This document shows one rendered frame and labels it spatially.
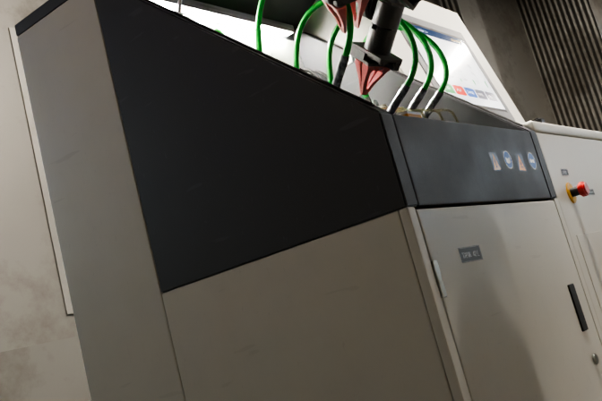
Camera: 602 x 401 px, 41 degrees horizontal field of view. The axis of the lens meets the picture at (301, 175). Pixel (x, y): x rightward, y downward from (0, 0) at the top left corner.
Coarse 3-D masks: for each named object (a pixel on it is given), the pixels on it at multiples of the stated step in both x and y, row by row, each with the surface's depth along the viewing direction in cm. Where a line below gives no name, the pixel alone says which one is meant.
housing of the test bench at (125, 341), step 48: (48, 0) 181; (48, 48) 181; (96, 48) 171; (48, 96) 181; (96, 96) 171; (48, 144) 180; (96, 144) 171; (96, 192) 171; (96, 240) 171; (144, 240) 162; (96, 288) 171; (144, 288) 162; (96, 336) 171; (144, 336) 162; (96, 384) 171; (144, 384) 162
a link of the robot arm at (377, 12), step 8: (376, 0) 167; (384, 0) 163; (392, 0) 164; (368, 8) 167; (376, 8) 164; (384, 8) 163; (392, 8) 162; (400, 8) 163; (376, 16) 164; (384, 16) 163; (392, 16) 163; (400, 16) 164; (376, 24) 164; (384, 24) 164; (392, 24) 164
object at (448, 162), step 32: (416, 128) 138; (448, 128) 148; (480, 128) 161; (416, 160) 134; (448, 160) 144; (480, 160) 155; (512, 160) 169; (416, 192) 131; (448, 192) 140; (480, 192) 150; (512, 192) 163; (544, 192) 177
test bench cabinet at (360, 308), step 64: (320, 256) 137; (384, 256) 129; (576, 256) 180; (192, 320) 154; (256, 320) 145; (320, 320) 136; (384, 320) 129; (192, 384) 154; (256, 384) 145; (320, 384) 136; (384, 384) 129; (448, 384) 123
